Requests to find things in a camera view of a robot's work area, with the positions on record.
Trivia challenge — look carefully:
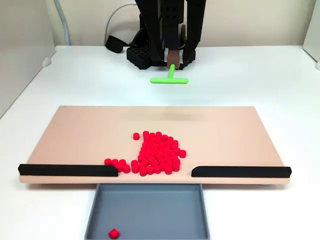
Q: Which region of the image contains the green T-shaped pusher tool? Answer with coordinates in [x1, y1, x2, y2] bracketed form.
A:
[149, 49, 189, 86]

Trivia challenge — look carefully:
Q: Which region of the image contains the beige flat board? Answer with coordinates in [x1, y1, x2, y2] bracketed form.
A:
[19, 105, 292, 186]

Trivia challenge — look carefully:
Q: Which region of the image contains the grey shallow tray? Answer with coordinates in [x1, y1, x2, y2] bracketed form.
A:
[84, 183, 210, 240]

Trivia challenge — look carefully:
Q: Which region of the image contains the thin white cable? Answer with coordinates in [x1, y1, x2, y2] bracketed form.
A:
[103, 1, 136, 47]

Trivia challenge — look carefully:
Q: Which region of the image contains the pale grey hose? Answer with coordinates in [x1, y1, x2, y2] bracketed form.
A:
[53, 0, 71, 46]

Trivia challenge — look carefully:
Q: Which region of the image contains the black guide rail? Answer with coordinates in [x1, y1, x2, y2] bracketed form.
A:
[17, 163, 119, 178]
[191, 165, 292, 179]

